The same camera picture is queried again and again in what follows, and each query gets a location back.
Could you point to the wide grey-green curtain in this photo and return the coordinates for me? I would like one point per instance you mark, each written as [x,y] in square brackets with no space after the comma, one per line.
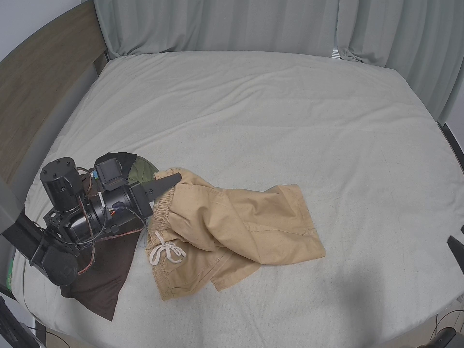
[217,13]

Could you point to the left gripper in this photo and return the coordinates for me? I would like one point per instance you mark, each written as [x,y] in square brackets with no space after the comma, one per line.
[116,205]

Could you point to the brown garment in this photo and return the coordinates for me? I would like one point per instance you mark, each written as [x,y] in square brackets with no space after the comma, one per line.
[98,281]

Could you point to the narrow grey-green curtain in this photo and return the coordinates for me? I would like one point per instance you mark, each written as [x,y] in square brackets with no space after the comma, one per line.
[398,20]

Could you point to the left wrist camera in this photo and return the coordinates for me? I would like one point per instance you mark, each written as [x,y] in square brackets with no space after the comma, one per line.
[108,170]

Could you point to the bed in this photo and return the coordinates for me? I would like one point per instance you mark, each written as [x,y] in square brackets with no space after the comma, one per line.
[253,103]

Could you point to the black garment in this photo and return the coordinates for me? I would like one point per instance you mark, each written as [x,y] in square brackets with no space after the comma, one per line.
[125,160]

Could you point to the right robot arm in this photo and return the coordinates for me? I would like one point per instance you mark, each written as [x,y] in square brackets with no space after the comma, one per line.
[444,339]

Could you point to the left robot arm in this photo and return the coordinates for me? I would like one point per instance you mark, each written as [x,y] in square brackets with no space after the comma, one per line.
[60,187]

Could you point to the green garment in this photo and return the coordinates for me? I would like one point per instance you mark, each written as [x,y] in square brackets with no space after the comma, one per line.
[143,170]

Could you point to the tan shorts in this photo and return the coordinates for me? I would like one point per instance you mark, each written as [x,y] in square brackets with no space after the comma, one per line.
[235,223]

